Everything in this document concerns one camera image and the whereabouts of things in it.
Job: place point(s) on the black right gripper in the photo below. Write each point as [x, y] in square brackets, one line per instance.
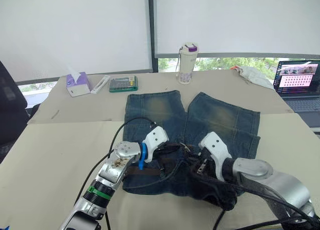
[205, 157]

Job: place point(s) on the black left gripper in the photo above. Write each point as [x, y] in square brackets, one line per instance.
[163, 152]

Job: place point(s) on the blue denim shorts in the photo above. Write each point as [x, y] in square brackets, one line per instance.
[150, 107]

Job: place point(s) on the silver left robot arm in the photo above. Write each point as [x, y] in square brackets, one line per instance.
[117, 165]

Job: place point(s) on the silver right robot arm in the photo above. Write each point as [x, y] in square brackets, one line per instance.
[275, 182]

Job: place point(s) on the green bit set box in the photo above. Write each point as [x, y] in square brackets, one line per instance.
[122, 83]

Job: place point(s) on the cream bottle purple lid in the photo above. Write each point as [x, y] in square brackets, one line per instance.
[186, 65]

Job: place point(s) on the white flat packet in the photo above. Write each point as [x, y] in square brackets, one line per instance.
[100, 85]

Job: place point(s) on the crumpled white cloth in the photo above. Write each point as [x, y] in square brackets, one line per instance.
[252, 75]

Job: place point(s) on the purple white tissue box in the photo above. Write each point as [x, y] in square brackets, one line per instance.
[77, 87]

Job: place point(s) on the open grey laptop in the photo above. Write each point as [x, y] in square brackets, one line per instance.
[300, 102]

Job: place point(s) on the white roller blind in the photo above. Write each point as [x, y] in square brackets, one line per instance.
[75, 27]
[237, 20]

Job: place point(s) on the black mesh office chair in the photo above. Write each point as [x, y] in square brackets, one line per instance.
[10, 110]

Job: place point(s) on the small blue object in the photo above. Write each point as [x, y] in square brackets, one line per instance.
[3, 228]

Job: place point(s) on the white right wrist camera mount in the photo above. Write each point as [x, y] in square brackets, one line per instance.
[215, 145]

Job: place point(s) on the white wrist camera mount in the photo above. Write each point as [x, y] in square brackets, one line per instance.
[215, 145]
[155, 137]

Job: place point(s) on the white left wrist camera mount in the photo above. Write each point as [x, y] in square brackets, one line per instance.
[155, 137]

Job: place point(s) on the dark window frame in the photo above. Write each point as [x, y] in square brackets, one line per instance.
[150, 27]

